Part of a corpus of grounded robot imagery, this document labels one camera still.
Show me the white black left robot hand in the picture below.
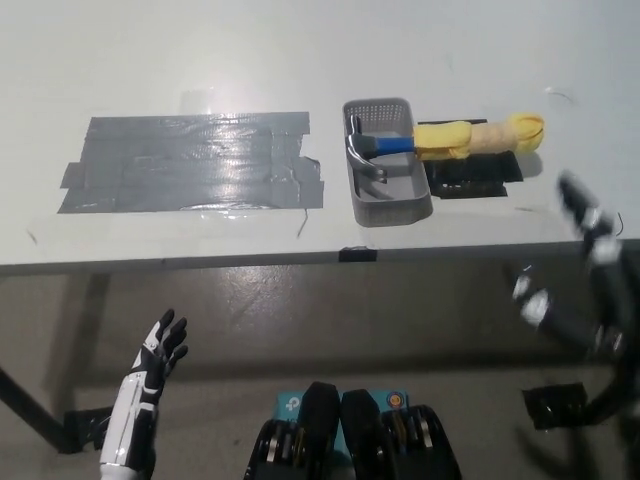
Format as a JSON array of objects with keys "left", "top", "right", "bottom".
[{"left": 98, "top": 308, "right": 190, "bottom": 469}]

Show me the gray duct tape patch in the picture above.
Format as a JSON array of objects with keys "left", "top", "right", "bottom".
[{"left": 56, "top": 111, "right": 326, "bottom": 215}]

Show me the gray perforated plastic basket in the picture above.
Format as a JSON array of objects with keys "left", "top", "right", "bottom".
[{"left": 342, "top": 97, "right": 434, "bottom": 227}]

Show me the blue-handled hammer with yellow wrap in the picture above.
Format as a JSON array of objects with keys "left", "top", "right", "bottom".
[{"left": 344, "top": 111, "right": 547, "bottom": 184}]

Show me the black table leg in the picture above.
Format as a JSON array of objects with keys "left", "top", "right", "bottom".
[
  {"left": 0, "top": 367, "right": 71, "bottom": 454},
  {"left": 582, "top": 357, "right": 636, "bottom": 431}
]

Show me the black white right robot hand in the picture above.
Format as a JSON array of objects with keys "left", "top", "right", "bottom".
[{"left": 512, "top": 169, "right": 640, "bottom": 361}]

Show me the black tape patch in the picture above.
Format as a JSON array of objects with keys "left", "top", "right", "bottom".
[{"left": 415, "top": 118, "right": 525, "bottom": 199}]

